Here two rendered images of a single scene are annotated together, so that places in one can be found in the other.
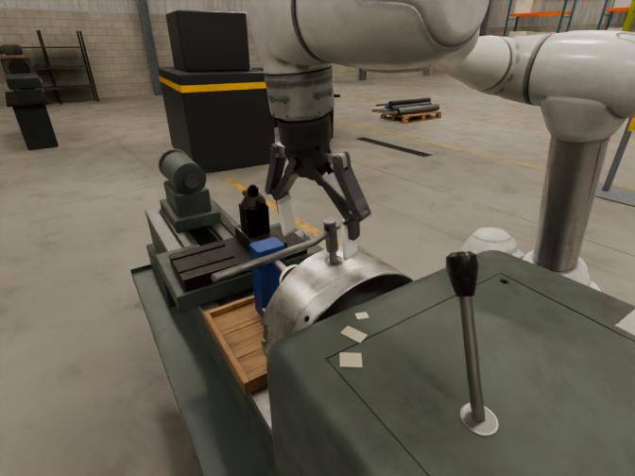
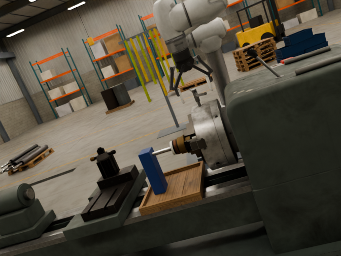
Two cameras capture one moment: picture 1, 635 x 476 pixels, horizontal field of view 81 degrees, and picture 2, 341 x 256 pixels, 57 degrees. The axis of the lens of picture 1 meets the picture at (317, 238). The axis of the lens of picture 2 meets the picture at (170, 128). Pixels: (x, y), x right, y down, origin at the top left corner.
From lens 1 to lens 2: 1.11 m
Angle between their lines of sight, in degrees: 43
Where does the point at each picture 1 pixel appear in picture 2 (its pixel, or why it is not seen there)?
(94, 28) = not seen: outside the picture
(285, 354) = (237, 99)
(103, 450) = not seen: outside the picture
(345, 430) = (268, 88)
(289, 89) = (182, 38)
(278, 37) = (180, 23)
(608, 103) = (218, 34)
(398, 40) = (220, 8)
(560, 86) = (204, 35)
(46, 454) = not seen: outside the picture
